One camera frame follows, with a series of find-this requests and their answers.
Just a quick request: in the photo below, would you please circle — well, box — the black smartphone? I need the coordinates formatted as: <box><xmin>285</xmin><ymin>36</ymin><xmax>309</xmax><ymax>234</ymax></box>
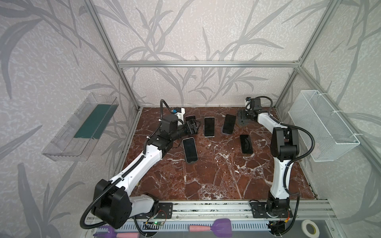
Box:
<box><xmin>222</xmin><ymin>114</ymin><xmax>236</xmax><ymax>134</ymax></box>
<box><xmin>185</xmin><ymin>115</ymin><xmax>196</xmax><ymax>122</ymax></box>
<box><xmin>240</xmin><ymin>134</ymin><xmax>254</xmax><ymax>154</ymax></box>

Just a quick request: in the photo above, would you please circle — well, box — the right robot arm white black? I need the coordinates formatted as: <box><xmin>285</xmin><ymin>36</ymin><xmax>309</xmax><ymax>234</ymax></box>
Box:
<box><xmin>238</xmin><ymin>109</ymin><xmax>300</xmax><ymax>218</ymax></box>

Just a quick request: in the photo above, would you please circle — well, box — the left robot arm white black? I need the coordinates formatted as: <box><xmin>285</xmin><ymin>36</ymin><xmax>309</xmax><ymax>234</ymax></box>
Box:
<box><xmin>79</xmin><ymin>119</ymin><xmax>200</xmax><ymax>230</ymax></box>

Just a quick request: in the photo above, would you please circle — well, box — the smartphone on white stand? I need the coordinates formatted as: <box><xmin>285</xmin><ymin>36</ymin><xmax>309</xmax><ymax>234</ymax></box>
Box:
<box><xmin>204</xmin><ymin>117</ymin><xmax>215</xmax><ymax>138</ymax></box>

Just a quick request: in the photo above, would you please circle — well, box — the large smartphone silver edge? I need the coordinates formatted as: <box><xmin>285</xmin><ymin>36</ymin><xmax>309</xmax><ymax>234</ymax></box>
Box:
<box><xmin>182</xmin><ymin>137</ymin><xmax>198</xmax><ymax>164</ymax></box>

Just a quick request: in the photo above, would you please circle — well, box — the purple pink toy spatula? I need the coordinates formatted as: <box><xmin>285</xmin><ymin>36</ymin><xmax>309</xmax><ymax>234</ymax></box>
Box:
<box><xmin>189</xmin><ymin>218</ymin><xmax>233</xmax><ymax>238</ymax></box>

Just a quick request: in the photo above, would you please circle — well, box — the white tape roll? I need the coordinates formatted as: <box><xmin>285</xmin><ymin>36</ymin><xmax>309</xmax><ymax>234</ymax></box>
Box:
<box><xmin>301</xmin><ymin>220</ymin><xmax>320</xmax><ymax>238</ymax></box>

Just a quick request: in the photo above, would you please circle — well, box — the purple pink toy fork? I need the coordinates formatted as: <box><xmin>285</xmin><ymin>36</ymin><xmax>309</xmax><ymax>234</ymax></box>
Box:
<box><xmin>93</xmin><ymin>226</ymin><xmax>140</xmax><ymax>238</ymax></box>

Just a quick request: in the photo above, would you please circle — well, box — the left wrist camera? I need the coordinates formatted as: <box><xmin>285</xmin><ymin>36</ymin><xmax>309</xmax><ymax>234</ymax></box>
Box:
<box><xmin>172</xmin><ymin>107</ymin><xmax>185</xmax><ymax>118</ymax></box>

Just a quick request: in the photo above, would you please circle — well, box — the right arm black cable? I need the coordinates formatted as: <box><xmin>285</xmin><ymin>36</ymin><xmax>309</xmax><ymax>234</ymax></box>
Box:
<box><xmin>254</xmin><ymin>96</ymin><xmax>316</xmax><ymax>197</ymax></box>

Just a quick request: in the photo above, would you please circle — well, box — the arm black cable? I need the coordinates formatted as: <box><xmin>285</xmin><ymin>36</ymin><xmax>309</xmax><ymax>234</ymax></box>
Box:
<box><xmin>254</xmin><ymin>96</ymin><xmax>316</xmax><ymax>197</ymax></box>
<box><xmin>79</xmin><ymin>154</ymin><xmax>145</xmax><ymax>230</ymax></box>

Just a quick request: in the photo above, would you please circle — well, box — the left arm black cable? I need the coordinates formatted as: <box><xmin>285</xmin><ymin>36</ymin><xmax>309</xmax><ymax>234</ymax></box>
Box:
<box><xmin>79</xmin><ymin>154</ymin><xmax>145</xmax><ymax>230</ymax></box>

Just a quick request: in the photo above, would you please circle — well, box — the white wire mesh basket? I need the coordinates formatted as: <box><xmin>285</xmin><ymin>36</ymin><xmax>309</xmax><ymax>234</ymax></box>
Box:
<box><xmin>288</xmin><ymin>90</ymin><xmax>360</xmax><ymax>162</ymax></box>

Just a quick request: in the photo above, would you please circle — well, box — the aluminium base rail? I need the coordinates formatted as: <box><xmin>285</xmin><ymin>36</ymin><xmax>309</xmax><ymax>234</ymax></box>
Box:
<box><xmin>151</xmin><ymin>200</ymin><xmax>337</xmax><ymax>222</ymax></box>

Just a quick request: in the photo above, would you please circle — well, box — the clear plastic wall shelf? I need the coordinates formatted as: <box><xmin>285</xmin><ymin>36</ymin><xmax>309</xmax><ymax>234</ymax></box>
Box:
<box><xmin>42</xmin><ymin>93</ymin><xmax>119</xmax><ymax>162</ymax></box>

